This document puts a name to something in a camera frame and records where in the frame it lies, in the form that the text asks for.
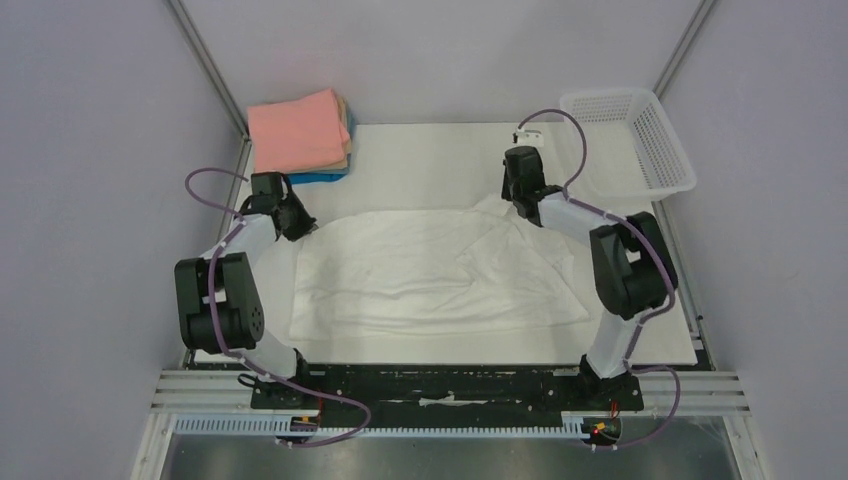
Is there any white cable duct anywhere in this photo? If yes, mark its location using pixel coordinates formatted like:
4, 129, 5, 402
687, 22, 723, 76
173, 413, 592, 440

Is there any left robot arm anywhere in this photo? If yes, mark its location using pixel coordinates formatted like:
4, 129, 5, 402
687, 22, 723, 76
174, 172, 317, 408

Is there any white plastic basket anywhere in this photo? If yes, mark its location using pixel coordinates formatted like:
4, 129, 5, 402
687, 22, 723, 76
560, 87, 697, 203

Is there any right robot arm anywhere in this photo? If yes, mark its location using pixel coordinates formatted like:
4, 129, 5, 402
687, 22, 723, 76
501, 146, 679, 408

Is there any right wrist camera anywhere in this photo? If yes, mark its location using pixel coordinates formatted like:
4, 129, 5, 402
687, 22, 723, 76
512, 129, 545, 148

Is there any blue folded t shirt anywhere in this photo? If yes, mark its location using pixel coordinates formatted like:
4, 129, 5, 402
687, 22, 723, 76
288, 109, 357, 185

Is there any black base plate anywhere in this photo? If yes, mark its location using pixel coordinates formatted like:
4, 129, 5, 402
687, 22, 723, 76
231, 363, 644, 428

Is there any white t shirt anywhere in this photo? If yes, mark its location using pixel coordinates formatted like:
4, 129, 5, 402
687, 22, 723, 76
289, 196, 590, 341

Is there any pink folded t shirt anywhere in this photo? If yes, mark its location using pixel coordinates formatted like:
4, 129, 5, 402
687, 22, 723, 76
246, 88, 351, 178

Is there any aluminium frame rail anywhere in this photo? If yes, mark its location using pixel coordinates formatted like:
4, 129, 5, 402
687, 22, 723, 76
131, 364, 766, 479

